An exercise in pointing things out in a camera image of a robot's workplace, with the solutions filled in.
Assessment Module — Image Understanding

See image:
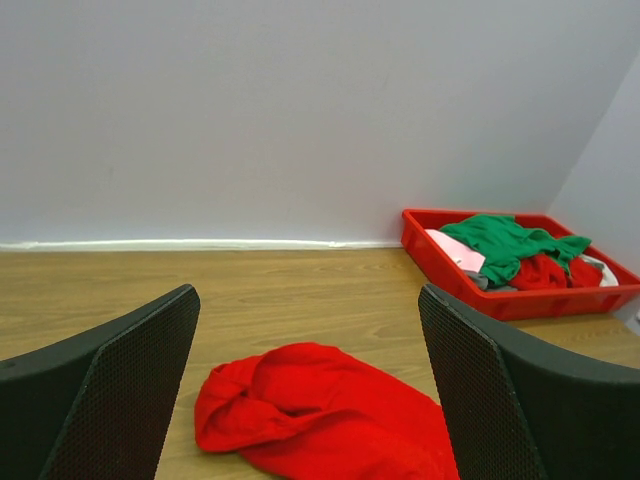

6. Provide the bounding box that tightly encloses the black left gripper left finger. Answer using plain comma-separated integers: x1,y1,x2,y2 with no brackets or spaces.
1,284,200,479

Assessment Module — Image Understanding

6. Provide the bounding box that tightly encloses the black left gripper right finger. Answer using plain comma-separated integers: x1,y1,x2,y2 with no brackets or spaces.
418,284,639,479

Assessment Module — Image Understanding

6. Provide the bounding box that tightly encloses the red t shirt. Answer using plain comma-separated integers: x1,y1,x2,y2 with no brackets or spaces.
194,343,459,479
509,254,603,291

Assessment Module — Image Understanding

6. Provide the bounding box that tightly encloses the grey t shirt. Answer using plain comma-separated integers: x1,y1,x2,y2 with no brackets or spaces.
464,270,517,293

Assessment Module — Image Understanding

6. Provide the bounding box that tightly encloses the red t shirt in bin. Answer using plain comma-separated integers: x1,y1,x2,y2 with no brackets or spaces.
509,254,603,291

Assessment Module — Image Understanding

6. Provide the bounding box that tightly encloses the pink t shirt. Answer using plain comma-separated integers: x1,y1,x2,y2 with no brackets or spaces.
425,229,485,273

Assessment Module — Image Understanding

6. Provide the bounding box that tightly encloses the white t shirt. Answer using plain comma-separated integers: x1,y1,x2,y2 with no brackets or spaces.
580,254,619,288

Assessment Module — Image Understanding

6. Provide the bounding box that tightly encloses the green t shirt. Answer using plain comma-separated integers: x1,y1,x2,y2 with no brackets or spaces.
439,214,592,286

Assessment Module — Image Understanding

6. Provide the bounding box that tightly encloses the aluminium frame rail back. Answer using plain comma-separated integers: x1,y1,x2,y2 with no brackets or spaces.
1,239,401,253

